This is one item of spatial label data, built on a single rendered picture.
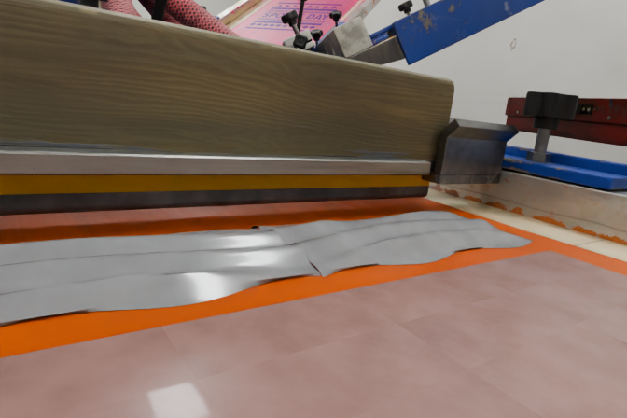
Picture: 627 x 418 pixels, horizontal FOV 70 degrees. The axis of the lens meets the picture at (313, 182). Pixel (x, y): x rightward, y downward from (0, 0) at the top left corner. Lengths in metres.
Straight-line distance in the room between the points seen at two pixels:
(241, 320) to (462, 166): 0.27
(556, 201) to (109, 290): 0.34
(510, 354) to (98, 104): 0.20
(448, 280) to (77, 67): 0.20
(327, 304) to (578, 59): 2.24
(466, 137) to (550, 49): 2.06
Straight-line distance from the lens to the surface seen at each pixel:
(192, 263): 0.19
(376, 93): 0.32
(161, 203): 0.26
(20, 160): 0.22
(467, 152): 0.39
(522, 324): 0.20
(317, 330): 0.16
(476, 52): 2.64
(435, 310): 0.19
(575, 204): 0.41
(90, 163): 0.23
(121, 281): 0.17
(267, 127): 0.27
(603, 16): 2.37
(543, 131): 0.44
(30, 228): 0.25
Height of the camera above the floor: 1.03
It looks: 10 degrees down
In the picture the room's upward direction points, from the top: 7 degrees clockwise
